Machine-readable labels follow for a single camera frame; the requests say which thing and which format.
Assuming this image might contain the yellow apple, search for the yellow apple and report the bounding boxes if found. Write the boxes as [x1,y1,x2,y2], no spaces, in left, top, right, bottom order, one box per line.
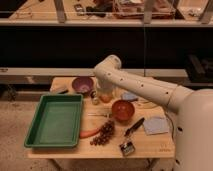
[100,94,113,103]

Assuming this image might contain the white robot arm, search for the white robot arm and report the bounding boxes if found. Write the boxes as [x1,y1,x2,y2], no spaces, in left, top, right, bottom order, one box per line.
[93,55,213,171]

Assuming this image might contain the small metal cup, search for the small metal cup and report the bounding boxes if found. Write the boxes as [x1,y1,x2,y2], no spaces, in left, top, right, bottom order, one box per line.
[90,91,100,105]

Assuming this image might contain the purple bowl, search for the purple bowl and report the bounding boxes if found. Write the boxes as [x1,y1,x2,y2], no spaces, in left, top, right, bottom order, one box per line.
[72,76,94,94]

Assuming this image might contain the blue sponge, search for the blue sponge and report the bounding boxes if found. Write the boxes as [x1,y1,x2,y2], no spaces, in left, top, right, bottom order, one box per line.
[121,92,138,102]

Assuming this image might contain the orange bowl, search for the orange bowl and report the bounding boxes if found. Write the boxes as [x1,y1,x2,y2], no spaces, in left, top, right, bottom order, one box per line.
[111,100,135,122]

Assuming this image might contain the metal spoon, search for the metal spoon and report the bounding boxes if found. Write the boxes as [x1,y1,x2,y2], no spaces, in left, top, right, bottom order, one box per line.
[87,113,112,118]

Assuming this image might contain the yellow flat card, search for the yellow flat card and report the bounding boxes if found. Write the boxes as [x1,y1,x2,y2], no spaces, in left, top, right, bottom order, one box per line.
[136,100,156,109]

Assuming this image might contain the bunch of red grapes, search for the bunch of red grapes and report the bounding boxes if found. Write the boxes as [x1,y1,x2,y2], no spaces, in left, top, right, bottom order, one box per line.
[90,120,115,145]

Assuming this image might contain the wooden table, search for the wooden table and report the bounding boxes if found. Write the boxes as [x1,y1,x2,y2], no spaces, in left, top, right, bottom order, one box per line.
[27,76,177,160]

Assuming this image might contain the grey block eraser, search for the grey block eraser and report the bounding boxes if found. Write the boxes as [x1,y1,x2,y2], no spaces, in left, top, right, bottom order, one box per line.
[51,85,68,94]

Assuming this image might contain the orange carrot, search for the orange carrot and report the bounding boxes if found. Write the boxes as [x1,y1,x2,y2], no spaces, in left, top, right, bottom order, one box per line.
[79,127,101,139]

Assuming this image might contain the green plastic tray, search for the green plastic tray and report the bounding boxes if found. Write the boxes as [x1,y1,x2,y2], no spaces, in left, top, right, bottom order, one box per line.
[24,94,83,148]

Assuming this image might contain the grey folded cloth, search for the grey folded cloth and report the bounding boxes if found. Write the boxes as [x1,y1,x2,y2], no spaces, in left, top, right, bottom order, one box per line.
[143,116,169,135]

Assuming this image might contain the black binder clip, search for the black binder clip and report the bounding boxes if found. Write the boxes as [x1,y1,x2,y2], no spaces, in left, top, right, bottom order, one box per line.
[119,138,135,157]

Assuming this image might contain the black handled brush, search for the black handled brush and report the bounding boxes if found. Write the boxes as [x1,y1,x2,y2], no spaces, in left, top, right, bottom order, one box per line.
[124,117,145,137]

